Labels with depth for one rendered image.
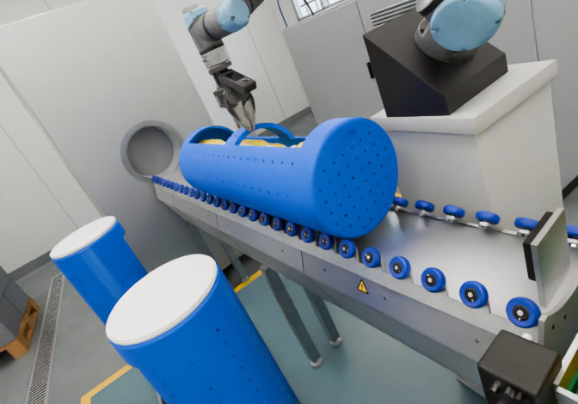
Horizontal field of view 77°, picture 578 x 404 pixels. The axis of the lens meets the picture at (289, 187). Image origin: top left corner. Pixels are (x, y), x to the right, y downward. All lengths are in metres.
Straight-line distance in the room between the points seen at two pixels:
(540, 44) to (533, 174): 1.17
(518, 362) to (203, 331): 0.57
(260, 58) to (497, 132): 5.24
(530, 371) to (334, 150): 0.50
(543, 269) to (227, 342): 0.63
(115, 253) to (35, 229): 4.00
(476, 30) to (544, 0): 1.44
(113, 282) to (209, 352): 0.88
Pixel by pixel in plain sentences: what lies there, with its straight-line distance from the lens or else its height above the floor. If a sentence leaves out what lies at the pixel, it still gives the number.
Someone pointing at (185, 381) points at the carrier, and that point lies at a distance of 0.90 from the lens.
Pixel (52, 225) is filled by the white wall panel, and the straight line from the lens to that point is 5.59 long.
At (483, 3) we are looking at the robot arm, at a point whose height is 1.36.
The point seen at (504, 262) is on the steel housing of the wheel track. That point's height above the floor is 0.93.
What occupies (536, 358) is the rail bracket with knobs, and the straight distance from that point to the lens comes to 0.57.
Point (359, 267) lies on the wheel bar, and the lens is 0.86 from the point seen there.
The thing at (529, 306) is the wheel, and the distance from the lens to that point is 0.65.
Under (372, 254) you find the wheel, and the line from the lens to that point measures 0.80.
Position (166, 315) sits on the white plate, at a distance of 0.84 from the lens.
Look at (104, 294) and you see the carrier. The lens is 1.71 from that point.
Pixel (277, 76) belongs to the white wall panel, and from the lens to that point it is 6.08.
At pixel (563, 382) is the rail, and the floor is 0.97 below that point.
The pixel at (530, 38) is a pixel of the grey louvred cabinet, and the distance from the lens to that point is 2.14.
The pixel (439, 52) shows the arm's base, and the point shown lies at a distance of 0.96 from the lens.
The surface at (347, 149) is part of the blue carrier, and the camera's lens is 0.82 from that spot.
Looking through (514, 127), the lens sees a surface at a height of 1.06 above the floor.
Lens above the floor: 1.46
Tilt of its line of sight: 22 degrees down
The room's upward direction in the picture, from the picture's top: 24 degrees counter-clockwise
